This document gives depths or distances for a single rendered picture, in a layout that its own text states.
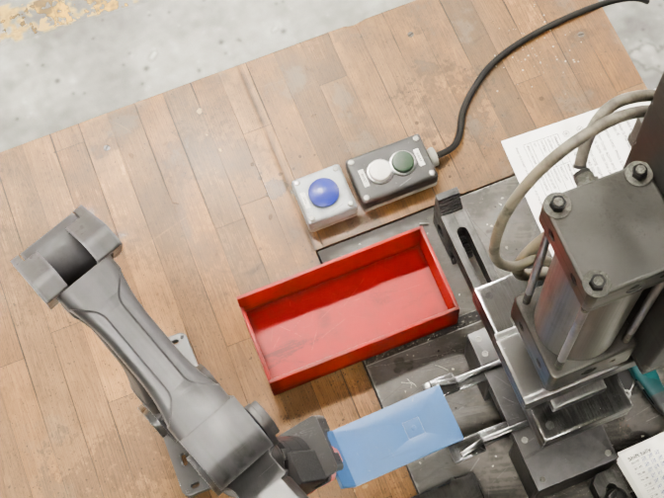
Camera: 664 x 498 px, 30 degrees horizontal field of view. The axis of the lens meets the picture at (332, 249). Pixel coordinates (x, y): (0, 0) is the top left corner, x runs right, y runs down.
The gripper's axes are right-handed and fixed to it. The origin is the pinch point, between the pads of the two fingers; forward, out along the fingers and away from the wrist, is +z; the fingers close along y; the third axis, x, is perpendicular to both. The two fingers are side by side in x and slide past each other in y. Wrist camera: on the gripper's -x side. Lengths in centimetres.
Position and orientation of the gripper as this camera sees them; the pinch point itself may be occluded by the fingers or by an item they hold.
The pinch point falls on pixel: (334, 457)
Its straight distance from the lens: 143.3
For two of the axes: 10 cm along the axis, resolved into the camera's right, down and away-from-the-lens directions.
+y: 7.6, -5.1, -4.0
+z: 5.1, 0.9, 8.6
